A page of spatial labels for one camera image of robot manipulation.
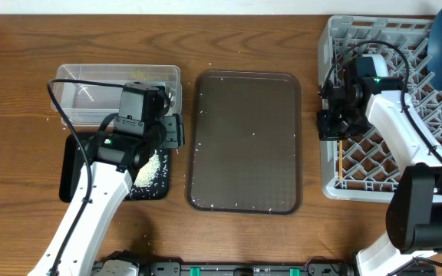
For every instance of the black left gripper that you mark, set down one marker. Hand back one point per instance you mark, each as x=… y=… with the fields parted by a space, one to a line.
x=174 y=129

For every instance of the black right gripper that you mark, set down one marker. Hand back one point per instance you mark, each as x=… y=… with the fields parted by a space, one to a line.
x=328 y=133

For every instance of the small bowl of rice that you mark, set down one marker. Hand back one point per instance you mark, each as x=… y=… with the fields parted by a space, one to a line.
x=380 y=65

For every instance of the wooden chopstick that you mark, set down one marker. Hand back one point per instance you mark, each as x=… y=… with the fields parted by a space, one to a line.
x=340 y=160

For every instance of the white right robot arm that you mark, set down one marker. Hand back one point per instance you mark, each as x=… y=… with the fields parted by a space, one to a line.
x=369 y=97

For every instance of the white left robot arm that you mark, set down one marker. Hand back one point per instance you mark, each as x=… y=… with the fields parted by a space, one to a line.
x=113 y=156

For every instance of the grey dishwasher rack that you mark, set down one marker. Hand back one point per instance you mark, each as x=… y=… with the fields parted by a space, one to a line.
x=370 y=172

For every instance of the pile of white rice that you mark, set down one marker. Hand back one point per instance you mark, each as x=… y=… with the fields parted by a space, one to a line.
x=153 y=179

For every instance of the dark brown serving tray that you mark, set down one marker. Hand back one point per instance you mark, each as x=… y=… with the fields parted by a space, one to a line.
x=246 y=143

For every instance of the clear plastic bin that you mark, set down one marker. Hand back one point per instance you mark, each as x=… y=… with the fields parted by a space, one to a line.
x=87 y=105

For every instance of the black plastic bin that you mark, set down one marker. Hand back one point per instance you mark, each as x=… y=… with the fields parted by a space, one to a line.
x=71 y=170

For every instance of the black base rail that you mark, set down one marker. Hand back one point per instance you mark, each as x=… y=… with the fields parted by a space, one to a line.
x=114 y=268

